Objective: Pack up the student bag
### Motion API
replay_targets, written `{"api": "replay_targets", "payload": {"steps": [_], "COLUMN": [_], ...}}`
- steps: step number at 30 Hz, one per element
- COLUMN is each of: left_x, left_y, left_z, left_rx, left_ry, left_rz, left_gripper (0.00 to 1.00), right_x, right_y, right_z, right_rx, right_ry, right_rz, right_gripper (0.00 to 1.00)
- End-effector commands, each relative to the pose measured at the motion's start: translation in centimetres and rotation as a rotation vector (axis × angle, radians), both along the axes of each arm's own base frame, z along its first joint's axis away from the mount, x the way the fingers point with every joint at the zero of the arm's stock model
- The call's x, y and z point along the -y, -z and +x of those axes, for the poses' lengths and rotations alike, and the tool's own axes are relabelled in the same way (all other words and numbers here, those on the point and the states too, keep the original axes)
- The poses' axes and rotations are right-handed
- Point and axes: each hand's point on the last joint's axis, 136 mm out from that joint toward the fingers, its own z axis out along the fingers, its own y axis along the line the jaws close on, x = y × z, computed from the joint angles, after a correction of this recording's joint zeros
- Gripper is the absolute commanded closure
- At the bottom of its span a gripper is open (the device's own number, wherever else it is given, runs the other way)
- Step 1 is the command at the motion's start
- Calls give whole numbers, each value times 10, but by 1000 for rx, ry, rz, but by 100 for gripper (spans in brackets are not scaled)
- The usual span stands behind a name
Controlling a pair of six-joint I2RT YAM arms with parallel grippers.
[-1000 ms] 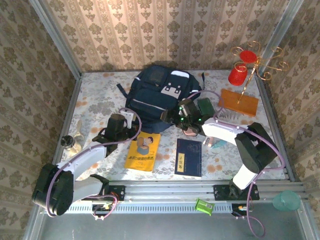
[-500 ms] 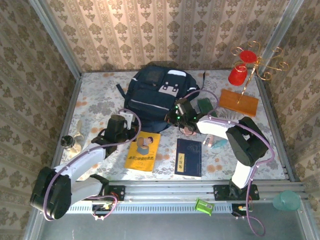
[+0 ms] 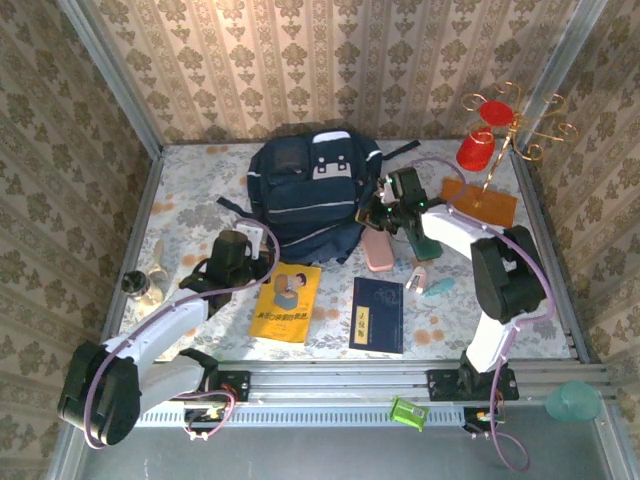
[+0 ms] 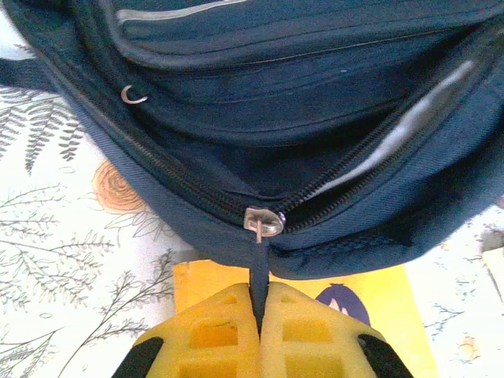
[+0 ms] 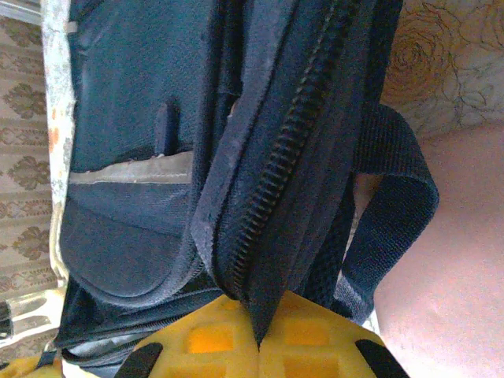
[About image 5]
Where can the floral table cloth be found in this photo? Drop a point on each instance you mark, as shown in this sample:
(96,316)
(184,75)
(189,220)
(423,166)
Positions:
(59,98)

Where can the navy blue backpack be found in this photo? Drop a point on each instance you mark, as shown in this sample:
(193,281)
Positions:
(149,98)

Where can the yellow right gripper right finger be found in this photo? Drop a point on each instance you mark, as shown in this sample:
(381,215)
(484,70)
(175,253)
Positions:
(315,338)

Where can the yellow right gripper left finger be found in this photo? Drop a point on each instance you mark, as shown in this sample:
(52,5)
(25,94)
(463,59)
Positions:
(204,338)

